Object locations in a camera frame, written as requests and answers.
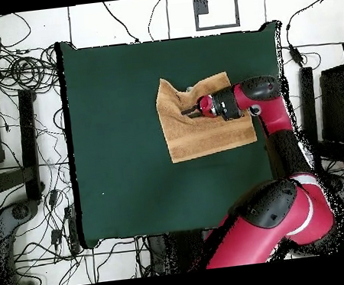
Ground tan terry towel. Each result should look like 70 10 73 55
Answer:
153 68 259 165

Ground dark green table cloth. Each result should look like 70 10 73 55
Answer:
54 17 303 250

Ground black power adapter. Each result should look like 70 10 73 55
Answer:
288 42 306 68
49 228 63 248
47 189 60 208

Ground grey floor frame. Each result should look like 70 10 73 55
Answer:
192 0 242 32

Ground black stand leg frame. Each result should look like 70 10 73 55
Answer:
293 62 344 176
0 88 47 205

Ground black cable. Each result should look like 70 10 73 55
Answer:
101 0 141 47

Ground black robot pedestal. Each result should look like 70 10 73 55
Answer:
147 228 218 277

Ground coiled black cables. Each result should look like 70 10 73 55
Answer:
0 43 62 95

